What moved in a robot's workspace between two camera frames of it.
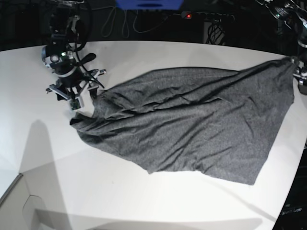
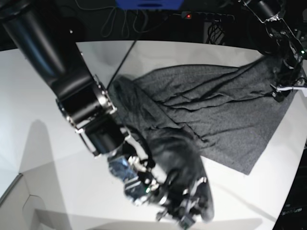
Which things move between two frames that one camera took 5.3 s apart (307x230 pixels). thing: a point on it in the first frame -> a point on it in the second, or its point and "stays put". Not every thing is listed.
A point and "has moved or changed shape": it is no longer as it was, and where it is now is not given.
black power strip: [218, 17] stays put
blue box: [149, 5] stays put
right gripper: [300, 65] -> [281, 92]
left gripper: [76, 94] -> [182, 203]
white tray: [20, 211] stays put
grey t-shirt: [224, 123] has moved or changed shape
